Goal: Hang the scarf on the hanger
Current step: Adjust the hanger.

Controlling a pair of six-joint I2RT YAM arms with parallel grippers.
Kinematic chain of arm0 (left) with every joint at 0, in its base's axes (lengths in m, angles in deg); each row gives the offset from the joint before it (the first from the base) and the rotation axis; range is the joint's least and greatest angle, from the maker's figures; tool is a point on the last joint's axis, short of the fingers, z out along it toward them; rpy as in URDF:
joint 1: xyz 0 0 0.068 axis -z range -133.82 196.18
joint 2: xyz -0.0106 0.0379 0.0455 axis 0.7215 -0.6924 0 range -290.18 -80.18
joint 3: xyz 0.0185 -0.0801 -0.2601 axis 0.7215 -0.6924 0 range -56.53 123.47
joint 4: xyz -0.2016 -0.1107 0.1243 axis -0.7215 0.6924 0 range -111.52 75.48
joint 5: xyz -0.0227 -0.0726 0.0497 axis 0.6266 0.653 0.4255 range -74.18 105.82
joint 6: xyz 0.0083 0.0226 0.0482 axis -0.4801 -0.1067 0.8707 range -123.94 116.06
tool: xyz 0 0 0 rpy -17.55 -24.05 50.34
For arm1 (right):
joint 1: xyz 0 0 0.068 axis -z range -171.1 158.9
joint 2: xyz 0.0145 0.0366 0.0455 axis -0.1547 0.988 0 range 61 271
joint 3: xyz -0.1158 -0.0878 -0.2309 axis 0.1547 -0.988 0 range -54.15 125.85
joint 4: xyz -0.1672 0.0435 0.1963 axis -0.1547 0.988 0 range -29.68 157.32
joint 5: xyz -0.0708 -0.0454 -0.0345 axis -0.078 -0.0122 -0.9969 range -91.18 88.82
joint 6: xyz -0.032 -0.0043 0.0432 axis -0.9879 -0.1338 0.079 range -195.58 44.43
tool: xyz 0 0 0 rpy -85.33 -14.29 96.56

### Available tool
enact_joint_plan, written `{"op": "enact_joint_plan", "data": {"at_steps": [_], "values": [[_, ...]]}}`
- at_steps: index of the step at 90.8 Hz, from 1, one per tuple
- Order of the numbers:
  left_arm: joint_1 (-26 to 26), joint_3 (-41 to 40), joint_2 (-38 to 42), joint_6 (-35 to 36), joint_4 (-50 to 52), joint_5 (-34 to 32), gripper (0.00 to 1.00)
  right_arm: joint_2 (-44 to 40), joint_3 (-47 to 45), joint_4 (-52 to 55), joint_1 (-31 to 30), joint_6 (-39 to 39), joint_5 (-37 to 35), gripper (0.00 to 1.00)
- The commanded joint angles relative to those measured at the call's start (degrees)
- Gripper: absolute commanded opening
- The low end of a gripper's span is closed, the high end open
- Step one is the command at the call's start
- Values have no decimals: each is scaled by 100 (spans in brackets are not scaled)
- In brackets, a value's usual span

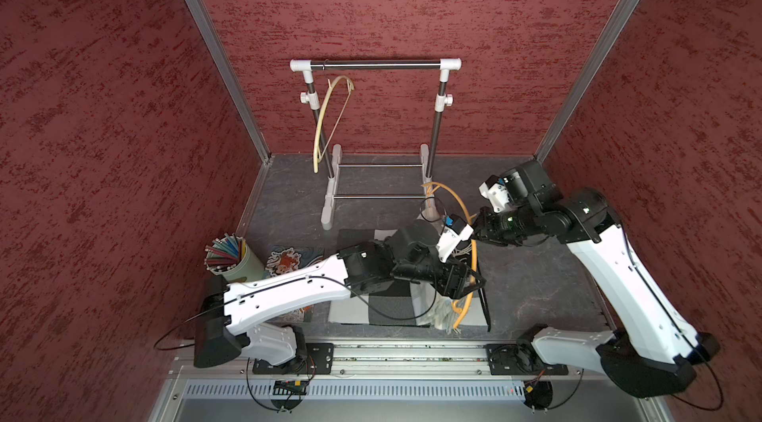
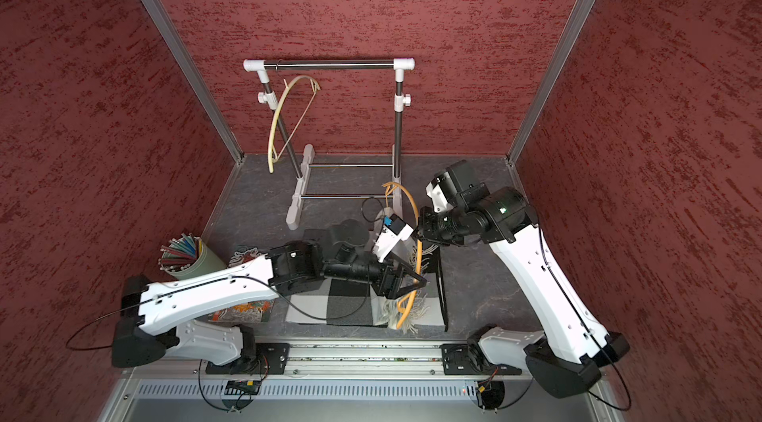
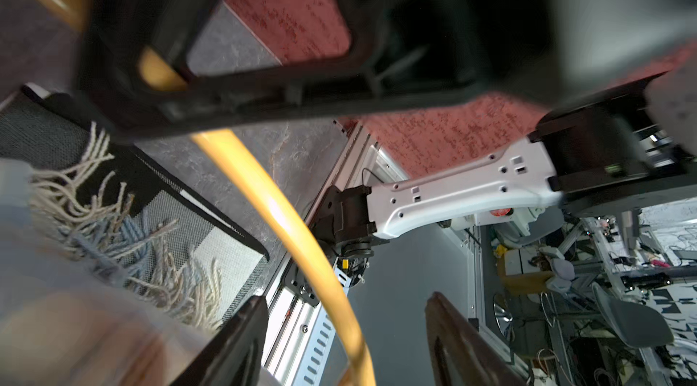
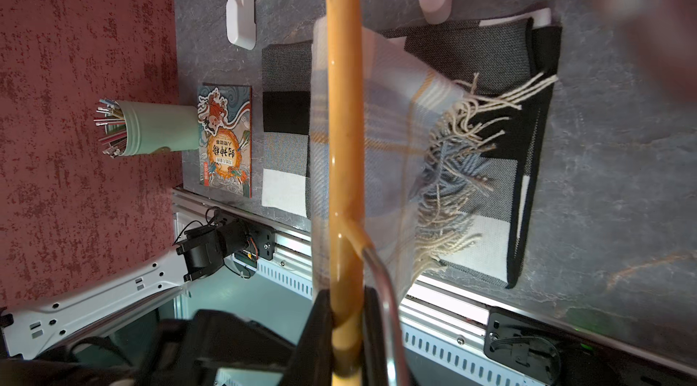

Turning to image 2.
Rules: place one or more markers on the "left aluminium corner post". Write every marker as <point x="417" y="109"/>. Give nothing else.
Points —
<point x="162" y="21"/>

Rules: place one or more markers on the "aluminium corner post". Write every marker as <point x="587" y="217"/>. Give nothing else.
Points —
<point x="162" y="21"/>
<point x="572" y="29"/>

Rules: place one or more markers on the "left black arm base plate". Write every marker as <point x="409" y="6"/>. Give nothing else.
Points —
<point x="269" y="358"/>

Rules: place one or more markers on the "blue cream plaid scarf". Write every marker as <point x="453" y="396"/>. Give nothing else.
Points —
<point x="422" y="309"/>

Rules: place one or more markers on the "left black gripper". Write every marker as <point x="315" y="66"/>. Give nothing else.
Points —
<point x="391" y="289"/>

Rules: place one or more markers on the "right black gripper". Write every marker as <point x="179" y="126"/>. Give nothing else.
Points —
<point x="429" y="231"/>

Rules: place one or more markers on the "grey black checkered mat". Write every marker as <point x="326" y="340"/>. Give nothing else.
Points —
<point x="345" y="303"/>

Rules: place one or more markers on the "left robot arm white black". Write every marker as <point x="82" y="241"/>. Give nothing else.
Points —
<point x="159" y="319"/>

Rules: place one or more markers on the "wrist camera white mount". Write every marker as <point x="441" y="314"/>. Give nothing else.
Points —
<point x="393" y="231"/>
<point x="439" y="193"/>

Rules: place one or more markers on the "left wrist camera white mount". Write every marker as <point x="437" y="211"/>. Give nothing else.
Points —
<point x="393" y="231"/>

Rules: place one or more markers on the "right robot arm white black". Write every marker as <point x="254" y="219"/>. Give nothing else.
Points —
<point x="566" y="356"/>

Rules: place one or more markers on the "white and steel clothes rack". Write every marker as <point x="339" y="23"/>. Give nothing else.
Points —
<point x="323" y="106"/>

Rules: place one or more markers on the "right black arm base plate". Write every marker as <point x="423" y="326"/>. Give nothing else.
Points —
<point x="468" y="360"/>

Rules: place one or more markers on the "orange plastic hanger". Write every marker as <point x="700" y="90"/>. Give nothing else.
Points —
<point x="406" y="304"/>

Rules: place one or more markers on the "green cup with straws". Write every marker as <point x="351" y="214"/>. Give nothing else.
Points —
<point x="189" y="257"/>

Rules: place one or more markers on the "right aluminium corner post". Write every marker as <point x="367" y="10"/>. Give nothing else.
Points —
<point x="572" y="29"/>

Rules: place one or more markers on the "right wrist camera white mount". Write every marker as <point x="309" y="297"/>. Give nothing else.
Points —
<point x="439" y="193"/>

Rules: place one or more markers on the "aluminium front rail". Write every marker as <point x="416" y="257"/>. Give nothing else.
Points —
<point x="308" y="359"/>

